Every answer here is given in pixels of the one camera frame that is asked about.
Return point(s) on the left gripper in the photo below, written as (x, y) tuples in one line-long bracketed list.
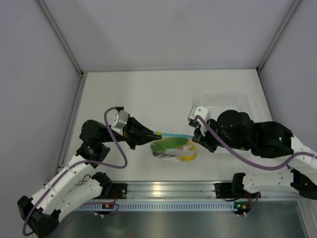
[(134, 132)]

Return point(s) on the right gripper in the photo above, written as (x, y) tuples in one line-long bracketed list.
[(203, 140)]

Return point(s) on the clear zip top bag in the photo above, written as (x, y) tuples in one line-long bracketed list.
[(174, 152)]

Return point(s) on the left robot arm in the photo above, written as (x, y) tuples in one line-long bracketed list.
[(79, 181)]

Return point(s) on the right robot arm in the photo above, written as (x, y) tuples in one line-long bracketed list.
[(269, 146)]

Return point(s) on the green fake lettuce leaf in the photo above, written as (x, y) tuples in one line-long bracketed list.
[(160, 146)]

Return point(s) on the purple fake eggplant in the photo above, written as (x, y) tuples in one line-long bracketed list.
[(162, 155)]

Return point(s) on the clear plastic basket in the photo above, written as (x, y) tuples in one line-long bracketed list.
[(218, 102)]

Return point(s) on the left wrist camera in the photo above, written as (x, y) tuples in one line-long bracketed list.
[(120, 120)]

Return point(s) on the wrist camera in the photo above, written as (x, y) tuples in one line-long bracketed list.
[(120, 120), (197, 117)]

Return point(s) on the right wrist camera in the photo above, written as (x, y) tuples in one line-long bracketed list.
[(197, 117)]

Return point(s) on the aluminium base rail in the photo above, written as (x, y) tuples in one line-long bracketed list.
[(173, 189)]

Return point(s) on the white slotted cable duct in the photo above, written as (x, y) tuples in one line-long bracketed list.
[(141, 206)]

